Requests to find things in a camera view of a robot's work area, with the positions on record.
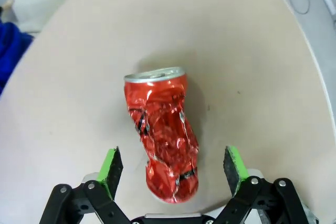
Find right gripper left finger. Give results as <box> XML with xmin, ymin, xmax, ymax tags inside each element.
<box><xmin>40</xmin><ymin>145</ymin><xmax>132</xmax><ymax>224</ymax></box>

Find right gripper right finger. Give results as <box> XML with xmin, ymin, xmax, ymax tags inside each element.
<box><xmin>214</xmin><ymin>145</ymin><xmax>307</xmax><ymax>224</ymax></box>

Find crushed red can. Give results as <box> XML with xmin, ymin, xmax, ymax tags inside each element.
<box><xmin>123</xmin><ymin>67</ymin><xmax>200</xmax><ymax>204</ymax></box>

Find person in blue hoodie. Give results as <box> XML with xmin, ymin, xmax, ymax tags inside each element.
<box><xmin>0</xmin><ymin>21</ymin><xmax>35</xmax><ymax>96</ymax></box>

